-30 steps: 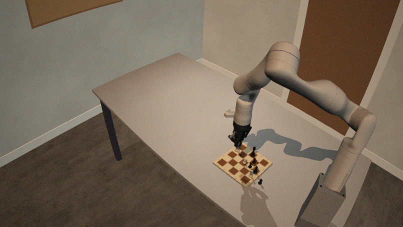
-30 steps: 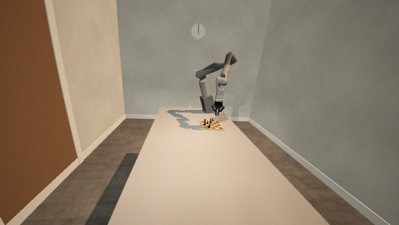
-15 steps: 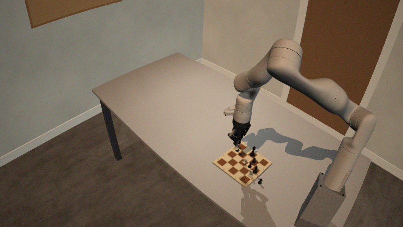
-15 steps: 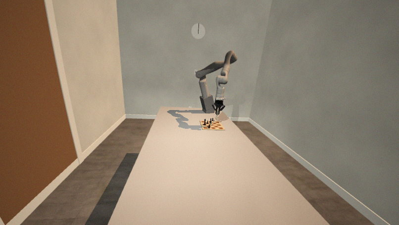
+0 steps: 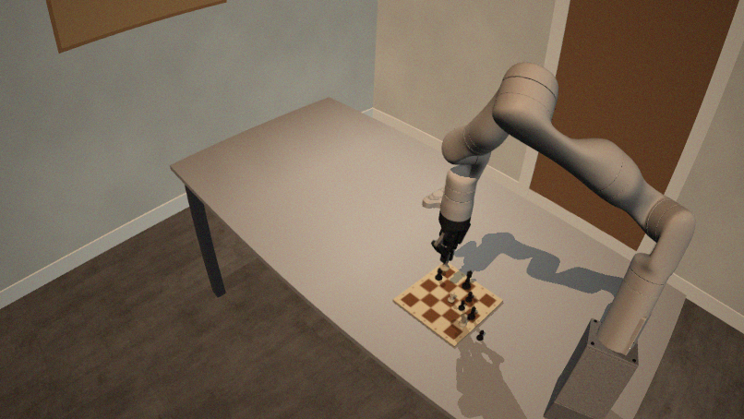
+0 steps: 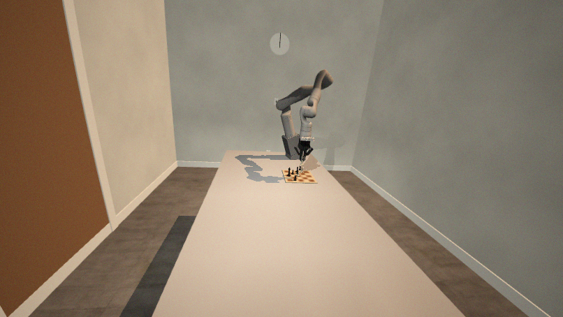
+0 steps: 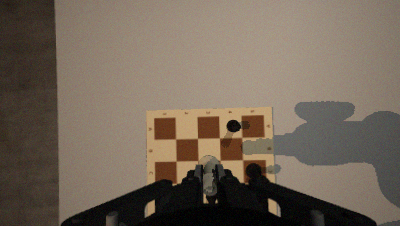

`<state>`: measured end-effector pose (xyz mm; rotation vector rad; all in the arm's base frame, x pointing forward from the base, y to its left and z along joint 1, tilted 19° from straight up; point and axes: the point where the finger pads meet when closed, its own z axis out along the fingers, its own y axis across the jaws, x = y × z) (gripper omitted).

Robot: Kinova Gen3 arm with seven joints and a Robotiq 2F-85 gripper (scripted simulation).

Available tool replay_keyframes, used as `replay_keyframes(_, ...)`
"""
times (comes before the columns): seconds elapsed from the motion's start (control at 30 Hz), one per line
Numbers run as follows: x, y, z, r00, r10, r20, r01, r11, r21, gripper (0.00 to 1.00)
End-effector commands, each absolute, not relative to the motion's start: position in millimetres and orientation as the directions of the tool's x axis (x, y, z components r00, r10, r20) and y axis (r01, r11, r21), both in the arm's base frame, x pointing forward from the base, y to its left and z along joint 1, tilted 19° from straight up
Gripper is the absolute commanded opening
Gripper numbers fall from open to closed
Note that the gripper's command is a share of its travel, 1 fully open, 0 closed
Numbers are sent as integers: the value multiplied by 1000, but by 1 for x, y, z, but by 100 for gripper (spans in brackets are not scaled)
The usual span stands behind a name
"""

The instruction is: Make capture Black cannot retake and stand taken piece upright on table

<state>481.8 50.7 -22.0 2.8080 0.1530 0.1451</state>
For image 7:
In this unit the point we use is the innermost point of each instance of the brown and cream chessboard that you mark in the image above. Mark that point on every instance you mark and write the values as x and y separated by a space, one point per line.
178 139

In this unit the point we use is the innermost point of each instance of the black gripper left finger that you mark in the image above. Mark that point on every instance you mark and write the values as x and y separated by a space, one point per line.
129 209

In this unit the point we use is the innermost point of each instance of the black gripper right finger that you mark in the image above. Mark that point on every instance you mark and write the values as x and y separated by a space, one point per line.
294 206

